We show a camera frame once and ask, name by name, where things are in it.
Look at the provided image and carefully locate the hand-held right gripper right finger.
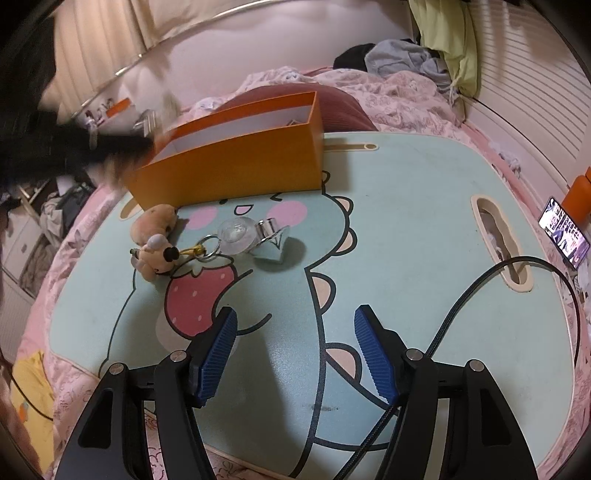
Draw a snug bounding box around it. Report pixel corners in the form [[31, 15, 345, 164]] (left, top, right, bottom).
[[353, 304, 539, 480]]

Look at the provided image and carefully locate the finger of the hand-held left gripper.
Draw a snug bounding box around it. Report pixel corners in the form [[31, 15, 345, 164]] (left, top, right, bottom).
[[88, 130, 156, 163]]

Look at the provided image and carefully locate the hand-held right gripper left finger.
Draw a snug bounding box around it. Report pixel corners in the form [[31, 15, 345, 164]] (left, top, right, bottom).
[[55, 305, 238, 480]]

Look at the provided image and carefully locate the brown plush toy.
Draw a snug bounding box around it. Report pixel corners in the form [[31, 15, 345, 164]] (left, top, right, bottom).
[[130, 203, 178, 245]]

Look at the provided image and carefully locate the orange cardboard box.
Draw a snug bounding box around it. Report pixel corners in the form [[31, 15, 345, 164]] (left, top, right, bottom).
[[124, 91, 326, 209]]

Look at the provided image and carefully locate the dog figure keychain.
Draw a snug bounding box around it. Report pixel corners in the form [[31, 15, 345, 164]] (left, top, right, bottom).
[[130, 233, 227, 281]]

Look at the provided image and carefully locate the clear plastic cap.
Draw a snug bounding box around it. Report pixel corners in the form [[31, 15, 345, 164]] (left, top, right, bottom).
[[217, 217, 259, 254]]

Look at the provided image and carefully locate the pile of dark clothes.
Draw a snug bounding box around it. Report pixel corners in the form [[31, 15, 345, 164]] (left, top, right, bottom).
[[39, 185, 93, 245]]

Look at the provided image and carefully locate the beige curtain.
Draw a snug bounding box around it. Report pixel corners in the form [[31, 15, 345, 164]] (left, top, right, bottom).
[[53, 0, 195, 97]]

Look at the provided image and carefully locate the yellow cloth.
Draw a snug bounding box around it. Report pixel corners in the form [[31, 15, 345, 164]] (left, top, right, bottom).
[[9, 351, 56, 472]]

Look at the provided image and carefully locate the maroon pillow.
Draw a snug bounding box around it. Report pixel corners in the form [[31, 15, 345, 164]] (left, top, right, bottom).
[[215, 83, 377, 134]]

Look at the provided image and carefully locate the smartphone with lit screen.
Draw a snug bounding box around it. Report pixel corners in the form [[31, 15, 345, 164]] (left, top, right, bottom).
[[538, 198, 591, 271]]

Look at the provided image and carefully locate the black clothing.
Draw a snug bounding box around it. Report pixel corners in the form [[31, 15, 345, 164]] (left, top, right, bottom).
[[333, 43, 377, 72]]

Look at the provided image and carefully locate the orange bottle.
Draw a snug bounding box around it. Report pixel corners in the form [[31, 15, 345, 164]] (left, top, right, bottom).
[[567, 166, 591, 210]]

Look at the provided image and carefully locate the grey clothing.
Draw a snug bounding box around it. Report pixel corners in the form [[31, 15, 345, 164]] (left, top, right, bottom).
[[365, 39, 451, 86]]

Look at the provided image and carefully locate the yellow-green cloth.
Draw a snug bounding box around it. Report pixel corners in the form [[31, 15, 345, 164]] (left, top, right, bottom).
[[409, 0, 478, 97]]

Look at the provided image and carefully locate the black braided cable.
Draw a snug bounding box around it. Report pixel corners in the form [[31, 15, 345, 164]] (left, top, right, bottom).
[[323, 256, 583, 480]]

